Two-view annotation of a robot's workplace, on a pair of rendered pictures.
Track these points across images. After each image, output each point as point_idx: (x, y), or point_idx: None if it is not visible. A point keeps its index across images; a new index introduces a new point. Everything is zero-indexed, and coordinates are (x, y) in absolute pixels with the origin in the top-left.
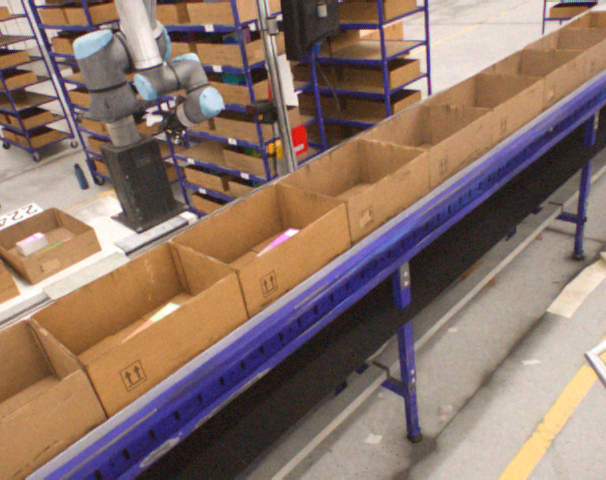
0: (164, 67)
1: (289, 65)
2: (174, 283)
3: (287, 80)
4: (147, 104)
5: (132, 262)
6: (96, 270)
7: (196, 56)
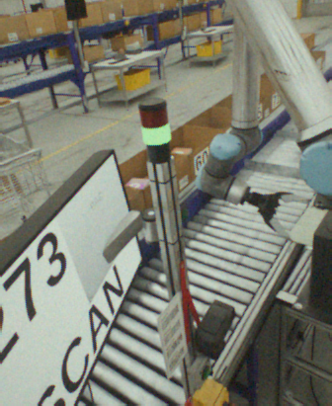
0: (233, 131)
1: (159, 335)
2: (193, 174)
3: (169, 345)
4: (315, 199)
5: (200, 147)
6: (306, 228)
7: (212, 143)
